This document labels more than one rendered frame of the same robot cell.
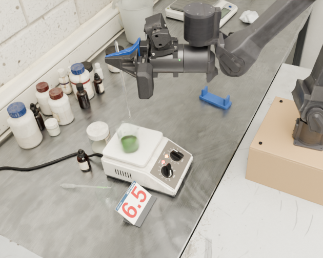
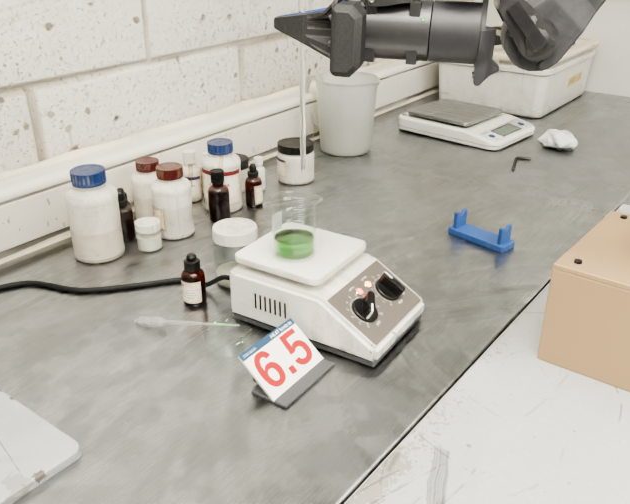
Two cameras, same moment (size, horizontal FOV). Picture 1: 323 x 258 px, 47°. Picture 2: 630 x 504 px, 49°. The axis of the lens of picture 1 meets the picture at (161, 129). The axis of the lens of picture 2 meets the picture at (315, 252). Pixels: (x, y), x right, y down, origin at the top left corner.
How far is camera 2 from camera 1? 0.32 m
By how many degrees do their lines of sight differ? 18
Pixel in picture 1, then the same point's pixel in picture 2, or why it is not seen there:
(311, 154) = not seen: outside the picture
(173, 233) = (359, 428)
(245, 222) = (534, 432)
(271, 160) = (603, 300)
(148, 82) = (355, 28)
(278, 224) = (614, 446)
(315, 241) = not seen: outside the picture
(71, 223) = (137, 382)
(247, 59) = (565, 25)
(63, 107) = (178, 199)
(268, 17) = not seen: outside the picture
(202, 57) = (470, 18)
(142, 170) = (312, 293)
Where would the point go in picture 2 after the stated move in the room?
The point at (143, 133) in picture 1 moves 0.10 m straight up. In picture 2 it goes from (325, 238) to (326, 160)
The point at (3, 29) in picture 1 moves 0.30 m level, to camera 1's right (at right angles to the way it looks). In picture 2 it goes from (102, 48) to (295, 51)
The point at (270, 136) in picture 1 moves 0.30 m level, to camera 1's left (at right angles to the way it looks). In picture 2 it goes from (600, 256) to (322, 246)
